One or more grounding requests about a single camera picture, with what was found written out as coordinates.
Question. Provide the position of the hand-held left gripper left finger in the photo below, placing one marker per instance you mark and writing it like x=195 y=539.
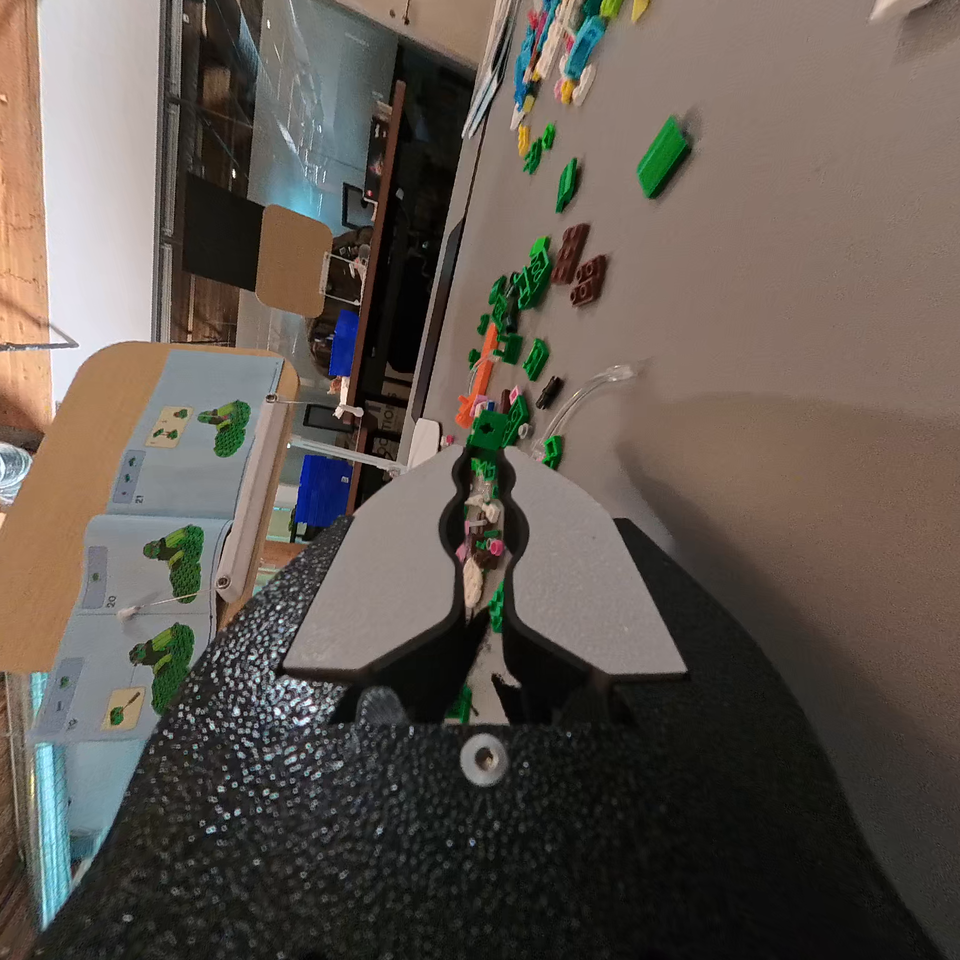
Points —
x=375 y=600

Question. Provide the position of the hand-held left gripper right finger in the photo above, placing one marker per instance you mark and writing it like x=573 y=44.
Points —
x=600 y=600

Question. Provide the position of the white ball-tipped page pin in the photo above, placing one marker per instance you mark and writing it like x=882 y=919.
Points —
x=349 y=412
x=127 y=612

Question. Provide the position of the green square toy brick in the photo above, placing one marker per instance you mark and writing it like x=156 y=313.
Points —
x=487 y=431

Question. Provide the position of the instruction booklet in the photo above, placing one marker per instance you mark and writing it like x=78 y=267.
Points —
x=202 y=487
x=491 y=67

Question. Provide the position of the pile of colourful toy bricks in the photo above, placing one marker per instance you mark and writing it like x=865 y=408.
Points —
x=555 y=45

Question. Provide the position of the dark boxed set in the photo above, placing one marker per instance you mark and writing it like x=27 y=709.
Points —
x=379 y=150

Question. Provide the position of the blue storage bin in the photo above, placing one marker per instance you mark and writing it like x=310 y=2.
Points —
x=345 y=343
x=322 y=487

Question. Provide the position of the clear curved toy piece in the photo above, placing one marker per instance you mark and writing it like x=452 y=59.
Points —
x=592 y=382

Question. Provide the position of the orange brick separator tool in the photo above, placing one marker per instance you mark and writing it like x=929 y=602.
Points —
x=484 y=367

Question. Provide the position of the small brown toy brick plate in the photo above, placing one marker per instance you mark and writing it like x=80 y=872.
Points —
x=589 y=282

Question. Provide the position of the scatter of green toy bricks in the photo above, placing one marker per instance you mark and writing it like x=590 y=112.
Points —
x=536 y=274

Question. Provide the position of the wooden book stand board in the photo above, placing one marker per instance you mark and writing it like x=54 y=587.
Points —
x=67 y=450

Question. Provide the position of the small wooden stand board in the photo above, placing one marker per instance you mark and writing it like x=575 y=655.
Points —
x=292 y=259

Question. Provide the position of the long wooden-edged table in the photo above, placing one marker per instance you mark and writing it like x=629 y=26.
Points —
x=386 y=225

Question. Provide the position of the black office chair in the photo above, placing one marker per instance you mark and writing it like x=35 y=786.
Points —
x=352 y=206

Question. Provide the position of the flat instruction booklet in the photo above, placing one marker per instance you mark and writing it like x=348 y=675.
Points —
x=491 y=67

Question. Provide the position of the white curved toy brick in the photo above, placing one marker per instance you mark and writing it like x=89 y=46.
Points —
x=896 y=7

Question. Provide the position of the silver flexible air duct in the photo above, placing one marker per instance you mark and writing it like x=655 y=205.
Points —
x=13 y=469

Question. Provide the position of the black wall screen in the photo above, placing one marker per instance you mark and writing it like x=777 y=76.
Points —
x=221 y=232

